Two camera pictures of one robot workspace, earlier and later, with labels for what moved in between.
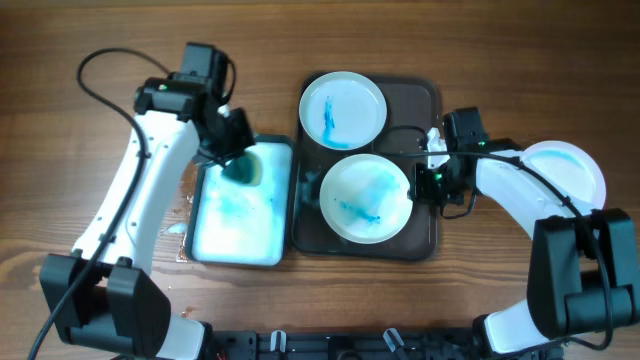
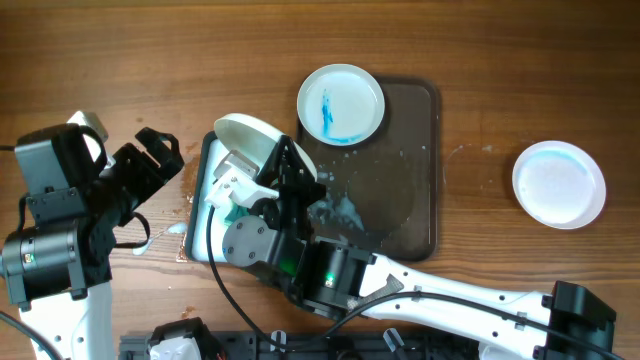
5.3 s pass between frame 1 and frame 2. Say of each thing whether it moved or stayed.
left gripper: moved
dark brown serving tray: stayed
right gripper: moved
